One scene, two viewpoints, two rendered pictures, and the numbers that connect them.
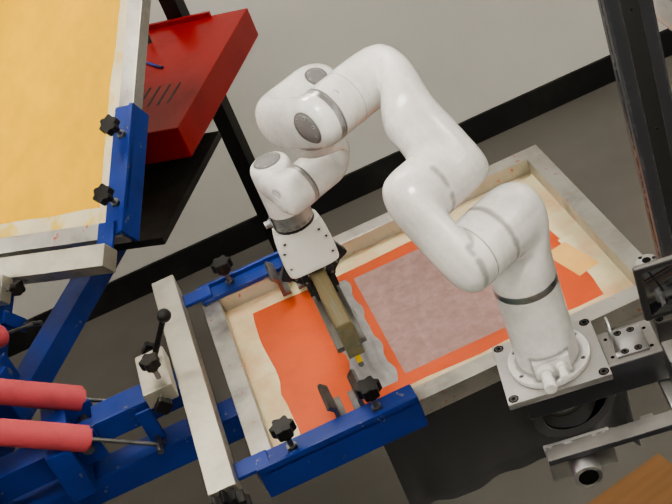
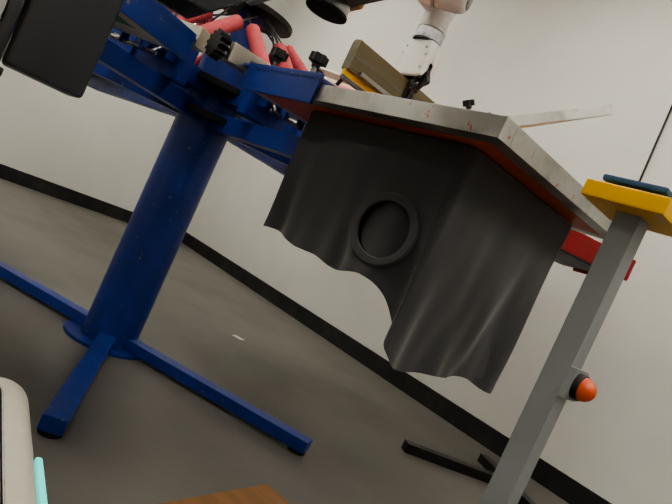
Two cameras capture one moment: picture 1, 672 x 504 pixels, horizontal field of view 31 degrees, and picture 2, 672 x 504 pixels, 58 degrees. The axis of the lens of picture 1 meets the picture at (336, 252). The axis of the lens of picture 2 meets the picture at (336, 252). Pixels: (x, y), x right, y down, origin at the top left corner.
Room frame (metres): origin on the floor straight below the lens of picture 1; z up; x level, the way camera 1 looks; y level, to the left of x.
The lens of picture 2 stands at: (0.86, -1.13, 0.71)
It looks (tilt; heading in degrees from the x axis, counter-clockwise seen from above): 2 degrees down; 49
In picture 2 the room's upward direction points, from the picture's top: 25 degrees clockwise
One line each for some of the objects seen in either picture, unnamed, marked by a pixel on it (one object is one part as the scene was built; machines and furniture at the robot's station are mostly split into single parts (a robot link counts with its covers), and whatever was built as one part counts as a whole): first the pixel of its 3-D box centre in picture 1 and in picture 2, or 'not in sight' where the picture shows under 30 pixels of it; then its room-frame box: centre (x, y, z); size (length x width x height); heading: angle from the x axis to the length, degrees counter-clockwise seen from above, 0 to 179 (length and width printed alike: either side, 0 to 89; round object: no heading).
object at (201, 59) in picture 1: (147, 92); (538, 234); (3.08, 0.30, 1.06); 0.61 x 0.46 x 0.12; 153
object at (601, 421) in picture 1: (502, 415); (355, 210); (1.69, -0.17, 0.77); 0.46 x 0.09 x 0.36; 93
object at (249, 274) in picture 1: (269, 276); not in sight; (2.13, 0.15, 0.98); 0.30 x 0.05 x 0.07; 93
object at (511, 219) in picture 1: (507, 243); not in sight; (1.37, -0.23, 1.37); 0.13 x 0.10 x 0.16; 120
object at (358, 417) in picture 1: (340, 438); (285, 85); (1.58, 0.12, 0.98); 0.30 x 0.05 x 0.07; 93
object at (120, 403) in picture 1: (138, 405); not in sight; (1.84, 0.46, 1.02); 0.17 x 0.06 x 0.05; 93
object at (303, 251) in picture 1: (302, 240); (418, 59); (1.86, 0.05, 1.20); 0.10 x 0.08 x 0.11; 93
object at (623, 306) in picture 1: (414, 298); (425, 153); (1.87, -0.11, 0.97); 0.79 x 0.58 x 0.04; 93
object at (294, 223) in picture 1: (287, 215); (427, 37); (1.86, 0.05, 1.26); 0.09 x 0.07 x 0.03; 93
